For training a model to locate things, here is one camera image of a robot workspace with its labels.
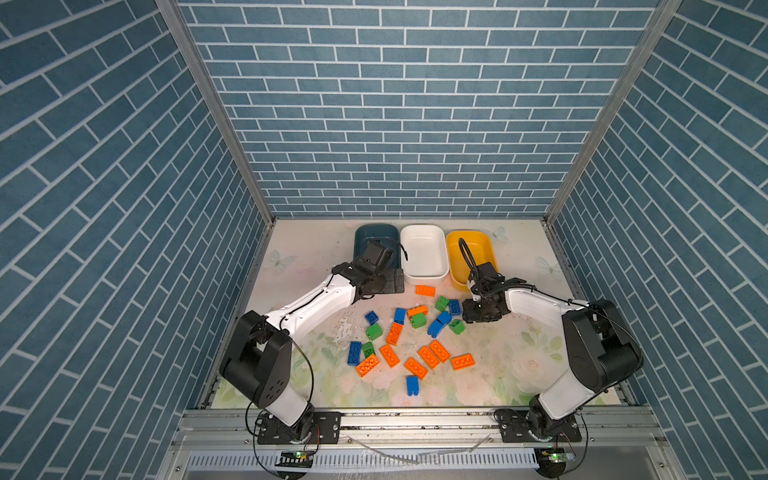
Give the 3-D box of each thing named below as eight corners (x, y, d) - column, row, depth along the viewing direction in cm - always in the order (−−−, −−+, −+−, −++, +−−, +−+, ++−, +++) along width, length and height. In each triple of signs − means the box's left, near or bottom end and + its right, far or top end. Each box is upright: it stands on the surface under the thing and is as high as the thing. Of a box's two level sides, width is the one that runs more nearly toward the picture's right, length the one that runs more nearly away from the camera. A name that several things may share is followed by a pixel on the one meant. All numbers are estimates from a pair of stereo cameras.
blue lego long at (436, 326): (425, 332, 92) (426, 329, 91) (443, 312, 97) (444, 308, 95) (434, 339, 91) (435, 336, 89) (452, 319, 95) (453, 315, 94)
